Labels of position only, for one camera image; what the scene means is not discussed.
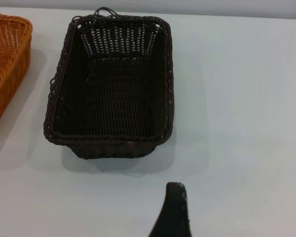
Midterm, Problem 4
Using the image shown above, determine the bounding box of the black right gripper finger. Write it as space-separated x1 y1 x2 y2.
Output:
148 182 192 237

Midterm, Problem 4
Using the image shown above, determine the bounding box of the dark brown woven basket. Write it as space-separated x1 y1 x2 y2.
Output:
42 6 175 158

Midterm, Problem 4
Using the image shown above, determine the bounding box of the orange woven basket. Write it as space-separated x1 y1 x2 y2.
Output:
0 10 33 136

